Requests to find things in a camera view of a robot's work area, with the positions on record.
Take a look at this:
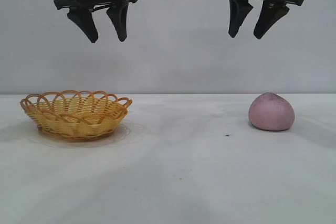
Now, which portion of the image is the yellow woven wicker basket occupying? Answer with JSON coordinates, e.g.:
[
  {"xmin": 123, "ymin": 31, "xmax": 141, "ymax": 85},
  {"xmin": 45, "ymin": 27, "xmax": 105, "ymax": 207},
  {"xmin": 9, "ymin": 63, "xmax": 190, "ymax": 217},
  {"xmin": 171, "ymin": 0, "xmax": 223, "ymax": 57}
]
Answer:
[{"xmin": 20, "ymin": 90, "xmax": 133, "ymax": 142}]

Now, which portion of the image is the pink peach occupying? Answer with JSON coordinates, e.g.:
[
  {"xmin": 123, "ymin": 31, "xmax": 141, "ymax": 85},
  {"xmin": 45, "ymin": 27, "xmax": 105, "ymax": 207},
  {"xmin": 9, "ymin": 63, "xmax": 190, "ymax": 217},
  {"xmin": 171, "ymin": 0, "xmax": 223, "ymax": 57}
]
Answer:
[{"xmin": 248, "ymin": 92, "xmax": 296, "ymax": 132}]

